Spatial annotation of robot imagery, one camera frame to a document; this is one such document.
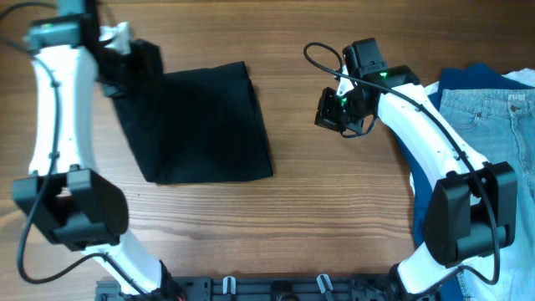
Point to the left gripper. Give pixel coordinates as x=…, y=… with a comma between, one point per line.
x=139, y=80

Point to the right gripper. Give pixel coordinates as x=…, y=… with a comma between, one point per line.
x=326, y=115

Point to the black shorts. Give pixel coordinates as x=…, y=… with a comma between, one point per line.
x=197, y=126

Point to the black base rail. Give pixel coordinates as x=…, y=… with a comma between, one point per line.
x=322, y=287

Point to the light blue jeans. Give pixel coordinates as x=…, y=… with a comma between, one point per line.
x=516, y=280

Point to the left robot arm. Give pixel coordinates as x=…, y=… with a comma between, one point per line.
x=64, y=196

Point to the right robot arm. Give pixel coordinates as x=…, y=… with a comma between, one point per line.
x=471, y=213

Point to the blue shirt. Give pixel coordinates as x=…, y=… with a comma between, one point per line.
x=494, y=114

